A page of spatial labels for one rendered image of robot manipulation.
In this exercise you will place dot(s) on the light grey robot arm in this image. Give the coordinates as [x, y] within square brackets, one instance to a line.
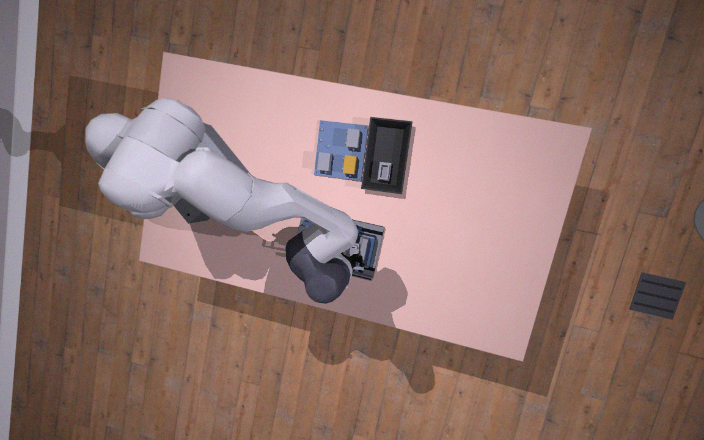
[155, 156]

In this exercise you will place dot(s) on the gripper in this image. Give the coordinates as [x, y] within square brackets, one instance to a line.
[353, 259]

